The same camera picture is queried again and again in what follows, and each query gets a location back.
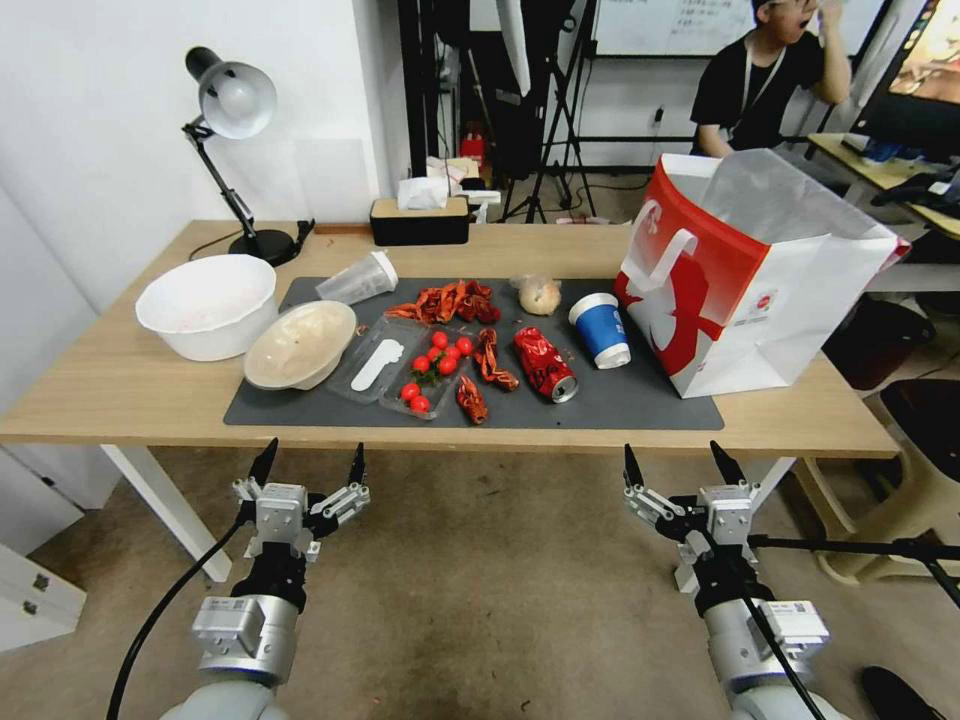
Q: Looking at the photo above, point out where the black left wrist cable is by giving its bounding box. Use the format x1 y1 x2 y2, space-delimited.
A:
107 517 253 720

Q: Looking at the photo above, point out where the black tripod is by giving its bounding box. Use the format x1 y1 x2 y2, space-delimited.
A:
498 0 601 225

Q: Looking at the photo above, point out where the wooden table with white legs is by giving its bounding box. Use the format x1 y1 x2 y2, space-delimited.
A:
0 219 901 583

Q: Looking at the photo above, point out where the blue paper cup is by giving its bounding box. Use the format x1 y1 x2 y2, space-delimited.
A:
567 292 633 370

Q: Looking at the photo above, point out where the bread bun in plastic wrap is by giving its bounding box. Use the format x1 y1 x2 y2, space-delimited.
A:
509 273 564 316

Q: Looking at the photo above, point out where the clear disposable takeout box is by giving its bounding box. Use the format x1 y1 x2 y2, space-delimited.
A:
326 314 481 422

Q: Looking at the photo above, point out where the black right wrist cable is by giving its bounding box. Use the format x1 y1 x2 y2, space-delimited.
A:
701 528 819 720

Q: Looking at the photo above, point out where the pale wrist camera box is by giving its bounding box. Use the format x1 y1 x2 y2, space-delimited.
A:
256 483 310 541
698 485 752 538

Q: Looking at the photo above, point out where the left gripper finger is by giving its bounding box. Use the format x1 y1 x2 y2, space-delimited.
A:
230 437 280 519
307 441 372 526

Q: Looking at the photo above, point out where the black metal rod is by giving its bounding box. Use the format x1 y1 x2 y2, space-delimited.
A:
749 533 960 590

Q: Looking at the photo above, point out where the clear plastic cup white lid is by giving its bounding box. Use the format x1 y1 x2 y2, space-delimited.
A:
314 250 399 307

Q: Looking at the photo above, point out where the white tissue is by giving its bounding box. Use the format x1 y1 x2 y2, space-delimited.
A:
395 177 448 211

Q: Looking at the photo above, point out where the white cabinet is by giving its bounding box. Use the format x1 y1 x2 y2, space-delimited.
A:
0 442 121 654

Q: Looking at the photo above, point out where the person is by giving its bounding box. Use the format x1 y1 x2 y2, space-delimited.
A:
689 0 853 159

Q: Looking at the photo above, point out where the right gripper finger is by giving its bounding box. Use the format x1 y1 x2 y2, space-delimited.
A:
708 440 761 517
620 443 690 526

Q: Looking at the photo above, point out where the red and white delivery bag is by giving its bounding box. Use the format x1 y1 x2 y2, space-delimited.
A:
613 148 913 400

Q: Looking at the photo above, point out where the black waste bin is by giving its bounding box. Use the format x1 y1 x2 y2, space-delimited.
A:
821 296 939 391

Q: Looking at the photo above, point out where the whiteboard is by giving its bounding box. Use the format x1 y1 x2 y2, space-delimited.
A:
592 0 894 60

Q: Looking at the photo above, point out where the background wooden desk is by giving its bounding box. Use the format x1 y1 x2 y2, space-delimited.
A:
806 131 960 294

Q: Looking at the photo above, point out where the red fire extinguisher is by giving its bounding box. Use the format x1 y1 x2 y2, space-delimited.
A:
460 123 490 171

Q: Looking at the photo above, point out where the crushed red soda can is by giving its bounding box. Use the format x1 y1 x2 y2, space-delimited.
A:
512 326 579 405

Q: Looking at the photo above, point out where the large white plastic bowl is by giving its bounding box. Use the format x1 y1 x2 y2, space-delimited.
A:
134 254 279 363

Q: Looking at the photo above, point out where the black shoe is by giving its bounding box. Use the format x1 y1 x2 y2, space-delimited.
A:
860 665 951 720

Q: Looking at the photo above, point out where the black desk lamp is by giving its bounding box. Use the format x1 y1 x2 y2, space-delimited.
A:
182 46 316 268

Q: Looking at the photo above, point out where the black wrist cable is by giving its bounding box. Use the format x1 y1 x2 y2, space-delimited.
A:
107 517 253 720
701 528 819 720

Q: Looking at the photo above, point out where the black computer monitor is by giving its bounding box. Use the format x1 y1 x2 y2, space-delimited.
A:
854 0 960 160

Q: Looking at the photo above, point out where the beige plastic stool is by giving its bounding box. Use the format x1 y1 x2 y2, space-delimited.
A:
794 379 960 588

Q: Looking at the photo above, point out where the dark grey table mat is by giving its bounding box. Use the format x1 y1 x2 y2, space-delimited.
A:
224 277 727 431

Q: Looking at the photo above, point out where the black tissue box wooden lid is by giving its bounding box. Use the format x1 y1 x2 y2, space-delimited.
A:
369 196 472 247

